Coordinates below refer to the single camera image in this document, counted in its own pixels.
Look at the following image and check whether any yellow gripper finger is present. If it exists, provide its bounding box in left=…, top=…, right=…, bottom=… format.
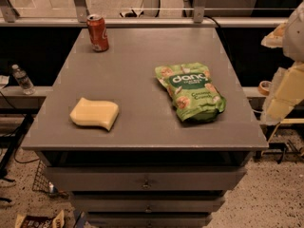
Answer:
left=260, top=62, right=304, bottom=125
left=261, top=22, right=287, bottom=48

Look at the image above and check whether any green rice chip bag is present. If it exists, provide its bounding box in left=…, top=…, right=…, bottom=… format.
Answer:
left=155, top=63, right=226, bottom=123

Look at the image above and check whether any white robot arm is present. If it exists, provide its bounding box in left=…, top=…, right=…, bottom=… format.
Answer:
left=261, top=3, right=304, bottom=125

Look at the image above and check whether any brown snack bag on floor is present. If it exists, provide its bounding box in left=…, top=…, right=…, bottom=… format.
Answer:
left=15, top=210, right=65, bottom=228

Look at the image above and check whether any tape roll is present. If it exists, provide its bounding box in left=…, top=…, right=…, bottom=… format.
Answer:
left=257, top=81, right=272, bottom=96

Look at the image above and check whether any grey drawer cabinet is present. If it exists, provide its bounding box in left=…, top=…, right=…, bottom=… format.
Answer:
left=23, top=28, right=267, bottom=228

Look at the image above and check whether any red soda can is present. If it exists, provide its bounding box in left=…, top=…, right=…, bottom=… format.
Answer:
left=86, top=14, right=109, bottom=52

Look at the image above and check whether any yellow sponge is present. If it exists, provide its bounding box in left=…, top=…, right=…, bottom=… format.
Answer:
left=69, top=98, right=119, bottom=131

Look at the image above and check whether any clear plastic water bottle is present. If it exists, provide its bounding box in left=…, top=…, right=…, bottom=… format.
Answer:
left=11, top=65, right=35, bottom=95

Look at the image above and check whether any metal railing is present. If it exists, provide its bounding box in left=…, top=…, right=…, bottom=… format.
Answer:
left=1, top=0, right=287, bottom=28

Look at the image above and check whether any yellow stand frame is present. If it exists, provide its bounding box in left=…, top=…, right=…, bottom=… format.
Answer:
left=266, top=118, right=304, bottom=153

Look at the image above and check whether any wire basket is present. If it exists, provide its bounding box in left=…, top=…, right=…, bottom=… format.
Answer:
left=32, top=161, right=51, bottom=194

